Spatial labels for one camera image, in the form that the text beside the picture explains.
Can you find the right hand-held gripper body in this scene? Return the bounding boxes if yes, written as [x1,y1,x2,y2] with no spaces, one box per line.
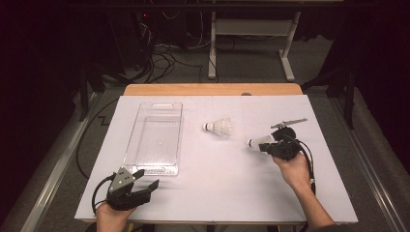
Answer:
[258,117,308,161]

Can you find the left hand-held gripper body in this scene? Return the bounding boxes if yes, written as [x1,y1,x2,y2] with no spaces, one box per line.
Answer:
[105,166,153,212]

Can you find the clear plastic storage bin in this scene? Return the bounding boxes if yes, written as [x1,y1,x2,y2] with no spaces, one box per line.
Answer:
[123,101,184,177]

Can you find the person's right hand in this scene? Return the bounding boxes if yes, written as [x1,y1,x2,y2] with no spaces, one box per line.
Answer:
[272,151,312,191]

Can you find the person's left hand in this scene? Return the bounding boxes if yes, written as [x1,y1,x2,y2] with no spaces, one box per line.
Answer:
[95,202,138,232]

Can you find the white table cover sheet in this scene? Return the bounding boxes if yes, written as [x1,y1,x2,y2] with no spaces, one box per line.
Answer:
[74,94,360,225]

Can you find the black metal stand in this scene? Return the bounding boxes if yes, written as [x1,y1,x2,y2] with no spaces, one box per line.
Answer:
[78,62,107,123]
[301,66,357,131]

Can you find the wooden table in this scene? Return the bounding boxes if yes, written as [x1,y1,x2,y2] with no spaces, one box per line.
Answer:
[123,82,304,97]

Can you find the dark computer tower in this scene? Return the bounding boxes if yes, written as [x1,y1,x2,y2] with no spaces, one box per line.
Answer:
[107,9,154,71]

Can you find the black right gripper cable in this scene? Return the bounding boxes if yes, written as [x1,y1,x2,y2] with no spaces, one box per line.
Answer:
[288,134,317,232]

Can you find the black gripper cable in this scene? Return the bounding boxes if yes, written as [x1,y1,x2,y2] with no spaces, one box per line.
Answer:
[288,134,317,232]
[75,96,121,216]

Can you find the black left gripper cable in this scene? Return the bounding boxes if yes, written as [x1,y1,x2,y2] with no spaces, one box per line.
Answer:
[75,96,121,216]

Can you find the aluminium floor rail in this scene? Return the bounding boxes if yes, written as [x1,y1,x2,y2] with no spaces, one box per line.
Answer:
[18,91,100,232]
[328,96,405,232]

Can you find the bundle of floor cables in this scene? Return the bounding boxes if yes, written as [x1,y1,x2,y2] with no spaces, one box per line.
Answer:
[138,9,220,85]

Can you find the white metal stand frame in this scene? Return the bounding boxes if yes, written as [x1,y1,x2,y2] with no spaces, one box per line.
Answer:
[207,11,303,83]

